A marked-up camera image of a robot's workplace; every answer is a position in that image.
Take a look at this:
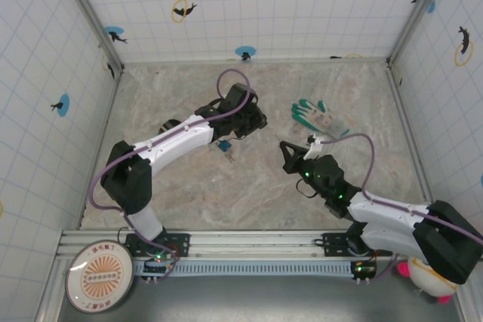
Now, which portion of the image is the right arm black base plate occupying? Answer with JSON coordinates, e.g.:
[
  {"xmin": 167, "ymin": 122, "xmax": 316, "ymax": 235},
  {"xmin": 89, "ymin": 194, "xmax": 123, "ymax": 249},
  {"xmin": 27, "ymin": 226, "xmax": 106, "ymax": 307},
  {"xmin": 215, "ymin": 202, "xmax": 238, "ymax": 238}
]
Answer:
[{"xmin": 322, "ymin": 232, "xmax": 378, "ymax": 258}]

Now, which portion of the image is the slotted grey cable duct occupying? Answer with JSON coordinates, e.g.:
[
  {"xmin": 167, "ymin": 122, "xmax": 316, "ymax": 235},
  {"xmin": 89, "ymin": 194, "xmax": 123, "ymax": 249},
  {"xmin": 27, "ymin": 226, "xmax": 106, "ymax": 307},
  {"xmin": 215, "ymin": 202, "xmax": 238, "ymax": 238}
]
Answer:
[{"xmin": 132, "ymin": 260, "xmax": 356, "ymax": 278}]

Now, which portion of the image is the black seahorse yellow ring sticker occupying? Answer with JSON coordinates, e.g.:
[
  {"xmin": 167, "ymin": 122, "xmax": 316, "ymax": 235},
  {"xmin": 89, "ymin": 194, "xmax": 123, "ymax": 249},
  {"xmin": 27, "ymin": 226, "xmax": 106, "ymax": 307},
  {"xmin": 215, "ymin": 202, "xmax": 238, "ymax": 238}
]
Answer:
[{"xmin": 454, "ymin": 26, "xmax": 475, "ymax": 67}]

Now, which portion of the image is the black fish blue disc sticker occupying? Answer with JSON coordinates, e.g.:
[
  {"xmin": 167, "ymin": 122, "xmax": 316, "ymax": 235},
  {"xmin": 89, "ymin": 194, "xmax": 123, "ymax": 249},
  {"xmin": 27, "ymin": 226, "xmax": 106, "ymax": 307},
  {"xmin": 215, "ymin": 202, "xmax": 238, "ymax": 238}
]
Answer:
[{"xmin": 235, "ymin": 45, "xmax": 257, "ymax": 62}]

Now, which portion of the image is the aluminium corner post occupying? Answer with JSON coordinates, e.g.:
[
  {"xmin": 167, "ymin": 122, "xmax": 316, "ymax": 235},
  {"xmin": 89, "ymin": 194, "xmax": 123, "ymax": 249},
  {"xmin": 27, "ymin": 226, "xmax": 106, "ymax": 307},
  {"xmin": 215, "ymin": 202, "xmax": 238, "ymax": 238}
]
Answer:
[
  {"xmin": 55, "ymin": 0, "xmax": 125, "ymax": 74},
  {"xmin": 386, "ymin": 0, "xmax": 454, "ymax": 69}
]

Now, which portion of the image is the black shark blue disc sticker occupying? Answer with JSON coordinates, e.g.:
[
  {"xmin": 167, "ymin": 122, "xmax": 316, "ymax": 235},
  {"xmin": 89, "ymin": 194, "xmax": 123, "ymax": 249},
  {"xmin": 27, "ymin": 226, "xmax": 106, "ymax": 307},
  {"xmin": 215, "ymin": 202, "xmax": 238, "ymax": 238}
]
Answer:
[{"xmin": 104, "ymin": 26, "xmax": 128, "ymax": 44}]

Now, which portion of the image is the black diver blue disc sticker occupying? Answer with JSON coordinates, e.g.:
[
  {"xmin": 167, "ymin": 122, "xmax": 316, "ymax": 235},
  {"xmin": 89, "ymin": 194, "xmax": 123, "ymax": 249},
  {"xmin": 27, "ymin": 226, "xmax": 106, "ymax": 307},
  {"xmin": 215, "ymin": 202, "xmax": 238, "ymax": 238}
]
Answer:
[{"xmin": 51, "ymin": 94, "xmax": 71, "ymax": 118}]

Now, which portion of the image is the white pink plush toy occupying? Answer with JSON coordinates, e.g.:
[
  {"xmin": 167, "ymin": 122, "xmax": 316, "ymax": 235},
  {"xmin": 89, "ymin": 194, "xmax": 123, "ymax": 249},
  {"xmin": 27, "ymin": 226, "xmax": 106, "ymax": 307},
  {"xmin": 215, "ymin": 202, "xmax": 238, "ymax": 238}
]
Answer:
[{"xmin": 395, "ymin": 256, "xmax": 460, "ymax": 305}]

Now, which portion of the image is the black dolphin yellow ring sticker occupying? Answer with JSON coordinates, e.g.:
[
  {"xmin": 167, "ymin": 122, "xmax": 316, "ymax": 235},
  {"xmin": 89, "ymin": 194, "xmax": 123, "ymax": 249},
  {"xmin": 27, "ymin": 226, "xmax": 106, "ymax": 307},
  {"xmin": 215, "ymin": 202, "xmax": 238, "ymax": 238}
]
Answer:
[{"xmin": 171, "ymin": 0, "xmax": 198, "ymax": 23}]

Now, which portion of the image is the round orange patterned plate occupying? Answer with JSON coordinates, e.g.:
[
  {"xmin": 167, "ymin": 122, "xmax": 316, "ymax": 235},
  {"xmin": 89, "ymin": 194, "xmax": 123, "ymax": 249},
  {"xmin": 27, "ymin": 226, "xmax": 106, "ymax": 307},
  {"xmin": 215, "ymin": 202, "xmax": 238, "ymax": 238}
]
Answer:
[{"xmin": 64, "ymin": 239, "xmax": 134, "ymax": 314}]

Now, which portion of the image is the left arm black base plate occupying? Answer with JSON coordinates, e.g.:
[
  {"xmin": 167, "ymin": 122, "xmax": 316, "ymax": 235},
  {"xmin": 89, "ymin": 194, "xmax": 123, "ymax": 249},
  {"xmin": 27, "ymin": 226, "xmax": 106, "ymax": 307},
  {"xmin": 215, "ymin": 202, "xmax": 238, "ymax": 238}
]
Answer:
[{"xmin": 126, "ymin": 232, "xmax": 192, "ymax": 259}]

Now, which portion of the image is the black figure yellow ring sticker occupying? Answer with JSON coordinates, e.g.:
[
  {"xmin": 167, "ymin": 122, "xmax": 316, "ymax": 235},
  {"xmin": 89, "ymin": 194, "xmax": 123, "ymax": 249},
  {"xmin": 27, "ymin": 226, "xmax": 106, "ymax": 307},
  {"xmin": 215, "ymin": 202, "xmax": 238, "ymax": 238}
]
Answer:
[{"xmin": 101, "ymin": 54, "xmax": 116, "ymax": 80}]

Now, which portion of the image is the aluminium table side rail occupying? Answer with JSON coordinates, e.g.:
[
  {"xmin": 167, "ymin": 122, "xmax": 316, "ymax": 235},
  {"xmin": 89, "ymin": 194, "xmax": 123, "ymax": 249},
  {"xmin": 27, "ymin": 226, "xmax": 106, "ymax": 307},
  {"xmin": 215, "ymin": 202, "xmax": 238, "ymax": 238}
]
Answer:
[{"xmin": 75, "ymin": 67, "xmax": 125, "ymax": 229}]

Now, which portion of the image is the white green work glove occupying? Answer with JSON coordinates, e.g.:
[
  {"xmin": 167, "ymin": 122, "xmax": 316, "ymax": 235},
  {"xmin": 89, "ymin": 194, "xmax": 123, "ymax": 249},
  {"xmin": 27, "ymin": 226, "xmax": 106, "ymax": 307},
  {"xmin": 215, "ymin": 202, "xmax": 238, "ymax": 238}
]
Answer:
[{"xmin": 290, "ymin": 98, "xmax": 350, "ymax": 139}]

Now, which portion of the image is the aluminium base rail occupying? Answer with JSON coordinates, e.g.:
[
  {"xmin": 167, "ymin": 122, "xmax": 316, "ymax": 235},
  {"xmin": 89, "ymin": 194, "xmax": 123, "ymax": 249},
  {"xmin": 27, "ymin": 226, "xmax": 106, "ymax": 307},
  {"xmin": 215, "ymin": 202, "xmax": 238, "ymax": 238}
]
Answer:
[{"xmin": 56, "ymin": 228, "xmax": 382, "ymax": 262}]

